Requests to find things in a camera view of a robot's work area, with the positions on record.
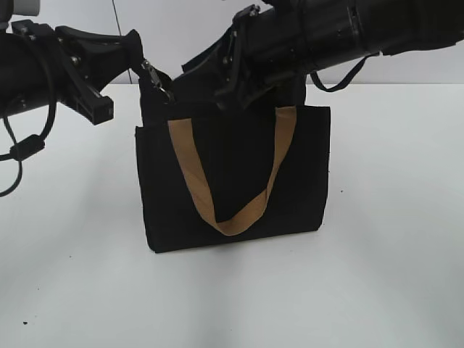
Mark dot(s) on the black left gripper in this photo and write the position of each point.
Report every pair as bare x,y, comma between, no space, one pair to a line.
83,64

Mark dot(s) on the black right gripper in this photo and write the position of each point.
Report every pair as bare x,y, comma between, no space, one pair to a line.
260,56

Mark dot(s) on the black tote bag tan handles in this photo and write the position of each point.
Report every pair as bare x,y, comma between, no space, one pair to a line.
209,177

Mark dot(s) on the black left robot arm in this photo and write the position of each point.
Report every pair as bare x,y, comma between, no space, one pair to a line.
41,65

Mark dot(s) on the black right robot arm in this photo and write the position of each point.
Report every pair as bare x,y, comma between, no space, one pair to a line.
342,31

